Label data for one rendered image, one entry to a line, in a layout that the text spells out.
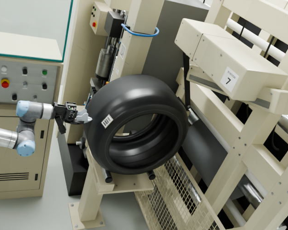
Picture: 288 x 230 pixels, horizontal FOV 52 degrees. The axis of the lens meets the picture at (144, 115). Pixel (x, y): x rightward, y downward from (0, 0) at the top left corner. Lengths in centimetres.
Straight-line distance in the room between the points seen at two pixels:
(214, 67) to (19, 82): 126
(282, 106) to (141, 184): 99
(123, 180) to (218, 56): 97
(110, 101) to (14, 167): 121
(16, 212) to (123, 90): 154
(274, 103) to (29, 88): 150
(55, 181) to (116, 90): 156
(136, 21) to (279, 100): 82
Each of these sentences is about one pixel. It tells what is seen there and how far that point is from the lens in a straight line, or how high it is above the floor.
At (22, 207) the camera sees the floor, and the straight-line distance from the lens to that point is 272.
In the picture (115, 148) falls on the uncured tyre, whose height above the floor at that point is 92.
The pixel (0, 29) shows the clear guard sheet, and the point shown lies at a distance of 193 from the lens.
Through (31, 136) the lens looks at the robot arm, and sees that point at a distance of 144.
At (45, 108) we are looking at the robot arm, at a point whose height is 131.
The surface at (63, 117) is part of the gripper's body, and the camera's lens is 152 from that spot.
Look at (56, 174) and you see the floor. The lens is 299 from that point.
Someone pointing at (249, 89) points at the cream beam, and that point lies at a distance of 136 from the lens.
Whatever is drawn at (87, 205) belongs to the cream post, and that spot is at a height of 21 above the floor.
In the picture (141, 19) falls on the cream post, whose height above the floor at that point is 173.
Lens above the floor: 214
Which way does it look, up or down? 31 degrees down
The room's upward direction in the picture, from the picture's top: 19 degrees clockwise
